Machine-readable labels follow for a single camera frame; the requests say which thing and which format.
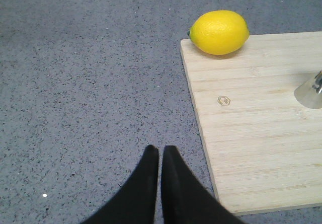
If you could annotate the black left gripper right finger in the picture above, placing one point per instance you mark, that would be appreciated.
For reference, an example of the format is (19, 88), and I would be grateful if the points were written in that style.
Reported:
(184, 199)

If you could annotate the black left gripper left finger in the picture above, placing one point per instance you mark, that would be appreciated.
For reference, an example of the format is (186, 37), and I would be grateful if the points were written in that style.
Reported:
(135, 201)

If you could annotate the stainless steel shaker cup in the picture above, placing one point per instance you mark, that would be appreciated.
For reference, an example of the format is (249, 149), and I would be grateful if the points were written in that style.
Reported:
(309, 93)

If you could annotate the light wooden cutting board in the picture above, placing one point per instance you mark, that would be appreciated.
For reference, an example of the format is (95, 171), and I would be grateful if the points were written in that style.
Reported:
(263, 148)

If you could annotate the yellow lemon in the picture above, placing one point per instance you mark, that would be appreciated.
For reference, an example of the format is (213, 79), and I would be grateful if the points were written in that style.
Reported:
(219, 32)

